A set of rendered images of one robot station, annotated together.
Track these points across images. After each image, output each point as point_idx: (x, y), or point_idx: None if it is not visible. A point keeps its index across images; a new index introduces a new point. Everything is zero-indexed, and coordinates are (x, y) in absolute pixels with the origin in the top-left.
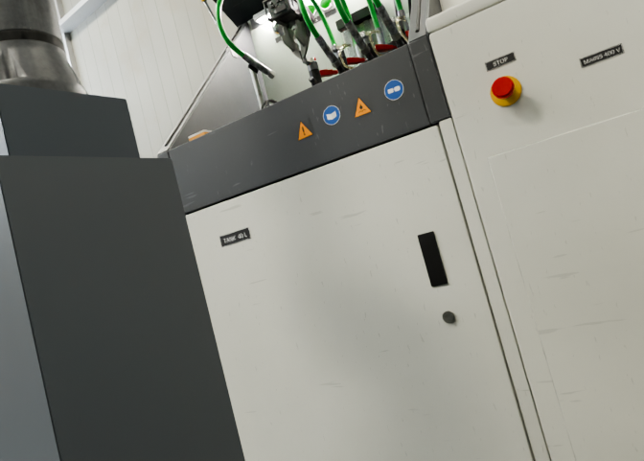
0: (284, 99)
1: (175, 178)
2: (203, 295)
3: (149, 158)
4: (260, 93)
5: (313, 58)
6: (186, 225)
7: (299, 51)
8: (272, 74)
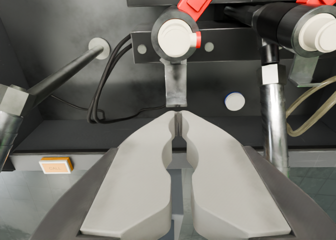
0: (192, 168)
1: (183, 207)
2: (181, 170)
3: (182, 221)
4: (32, 109)
5: (194, 46)
6: (182, 190)
7: (176, 135)
8: (32, 106)
